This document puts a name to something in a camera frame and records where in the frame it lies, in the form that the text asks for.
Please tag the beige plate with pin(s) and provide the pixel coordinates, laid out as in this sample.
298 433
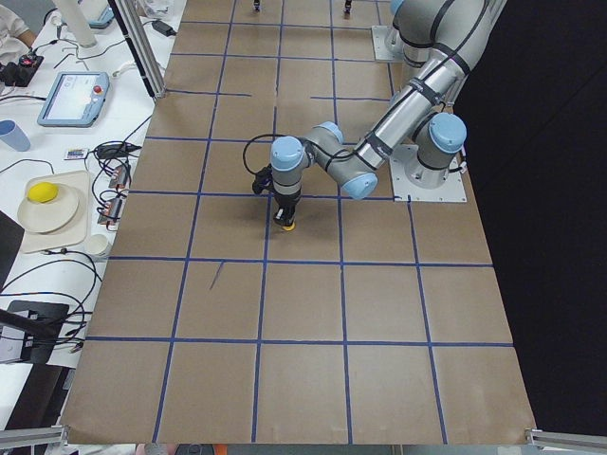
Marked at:
47 217

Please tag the teach pendant tablet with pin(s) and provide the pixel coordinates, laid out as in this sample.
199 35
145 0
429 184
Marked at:
75 99

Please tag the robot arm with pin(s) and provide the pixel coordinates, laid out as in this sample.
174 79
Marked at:
454 35

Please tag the aluminium frame post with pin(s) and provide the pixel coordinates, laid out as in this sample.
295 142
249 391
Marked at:
133 32

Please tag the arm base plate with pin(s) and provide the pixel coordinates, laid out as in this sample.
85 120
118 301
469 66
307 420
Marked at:
387 44
412 182

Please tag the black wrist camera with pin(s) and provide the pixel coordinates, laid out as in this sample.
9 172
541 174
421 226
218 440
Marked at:
263 180

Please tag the white paper cup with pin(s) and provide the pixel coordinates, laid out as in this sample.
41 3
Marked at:
97 247

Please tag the blue cup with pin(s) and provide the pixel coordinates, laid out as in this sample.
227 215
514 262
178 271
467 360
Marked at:
13 136

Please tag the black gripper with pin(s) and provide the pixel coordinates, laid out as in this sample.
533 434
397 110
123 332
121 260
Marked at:
285 204

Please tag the yellow lemon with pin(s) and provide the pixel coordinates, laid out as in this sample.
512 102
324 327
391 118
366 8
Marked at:
43 192

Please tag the beige tray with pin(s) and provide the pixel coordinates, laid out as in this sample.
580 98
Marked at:
77 229

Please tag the black power adapter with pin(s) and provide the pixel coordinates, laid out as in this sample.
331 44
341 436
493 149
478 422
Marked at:
163 28

